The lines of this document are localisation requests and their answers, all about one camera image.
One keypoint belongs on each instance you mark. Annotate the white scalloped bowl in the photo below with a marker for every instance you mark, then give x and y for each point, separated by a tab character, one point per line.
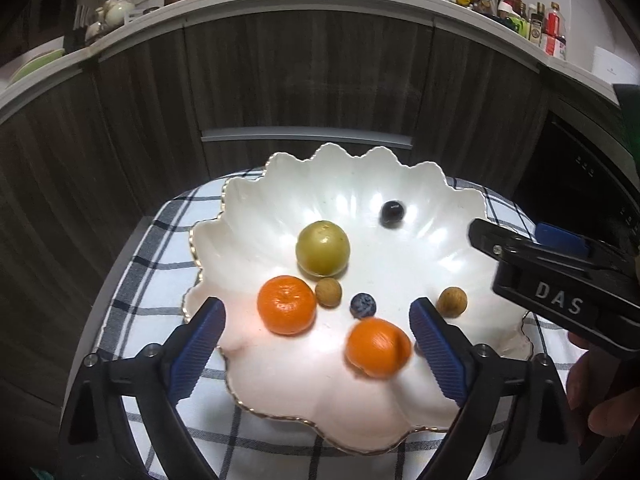
325	395

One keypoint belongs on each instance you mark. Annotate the orange mandarin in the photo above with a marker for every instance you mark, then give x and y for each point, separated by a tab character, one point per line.
286	305
378	347

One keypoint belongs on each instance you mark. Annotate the dark purple grape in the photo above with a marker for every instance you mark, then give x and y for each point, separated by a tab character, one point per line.
392	212

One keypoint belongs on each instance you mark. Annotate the green plastic container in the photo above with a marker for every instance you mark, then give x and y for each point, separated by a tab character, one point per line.
512	22

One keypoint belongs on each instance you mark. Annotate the black knife block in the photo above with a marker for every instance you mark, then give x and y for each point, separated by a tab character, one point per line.
77	32

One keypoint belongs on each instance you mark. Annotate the green dish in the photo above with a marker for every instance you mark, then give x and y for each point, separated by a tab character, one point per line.
37	66

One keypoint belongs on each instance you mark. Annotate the person's right hand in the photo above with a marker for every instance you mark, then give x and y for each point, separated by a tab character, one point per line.
605	390

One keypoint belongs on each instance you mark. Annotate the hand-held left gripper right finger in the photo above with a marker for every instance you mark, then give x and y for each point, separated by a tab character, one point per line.
437	355

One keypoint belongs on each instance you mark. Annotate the white teapot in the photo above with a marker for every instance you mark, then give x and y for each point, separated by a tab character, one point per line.
117	11

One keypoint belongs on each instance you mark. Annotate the white checked cloth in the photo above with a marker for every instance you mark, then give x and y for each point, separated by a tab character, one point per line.
150	270

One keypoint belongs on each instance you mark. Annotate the large green round fruit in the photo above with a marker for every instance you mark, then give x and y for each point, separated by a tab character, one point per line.
322	248

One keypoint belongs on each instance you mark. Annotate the blueberry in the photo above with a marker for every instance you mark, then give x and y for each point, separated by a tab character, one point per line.
363	306

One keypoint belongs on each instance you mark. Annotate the small tan longan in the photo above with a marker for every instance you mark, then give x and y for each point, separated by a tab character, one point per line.
452	301
328	292

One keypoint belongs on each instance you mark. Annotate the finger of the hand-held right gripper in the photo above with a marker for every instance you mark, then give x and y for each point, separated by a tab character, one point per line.
495	240
560	239

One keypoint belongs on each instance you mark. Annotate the black built-in dishwasher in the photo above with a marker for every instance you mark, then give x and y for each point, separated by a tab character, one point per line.
565	175

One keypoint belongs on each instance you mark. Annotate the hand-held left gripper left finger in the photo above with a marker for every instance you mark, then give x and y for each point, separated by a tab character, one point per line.
197	350

